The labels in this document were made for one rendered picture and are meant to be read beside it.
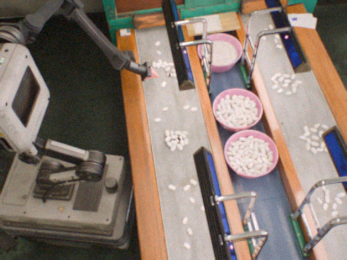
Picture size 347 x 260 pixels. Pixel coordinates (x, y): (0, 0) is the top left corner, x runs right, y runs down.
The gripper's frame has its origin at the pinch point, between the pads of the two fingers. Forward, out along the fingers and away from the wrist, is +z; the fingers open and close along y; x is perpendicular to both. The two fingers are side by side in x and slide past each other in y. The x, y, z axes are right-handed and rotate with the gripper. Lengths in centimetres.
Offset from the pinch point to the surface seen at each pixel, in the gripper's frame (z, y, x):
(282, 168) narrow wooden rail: 46, -64, -30
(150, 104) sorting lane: 0.5, -13.2, 9.9
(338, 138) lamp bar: 33, -71, -66
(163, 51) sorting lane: 9.8, 25.5, 1.5
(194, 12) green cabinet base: 23, 48, -20
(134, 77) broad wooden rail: -6.3, 5.9, 12.2
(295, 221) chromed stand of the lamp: 47, -90, -26
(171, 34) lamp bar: -9.7, 3.6, -26.4
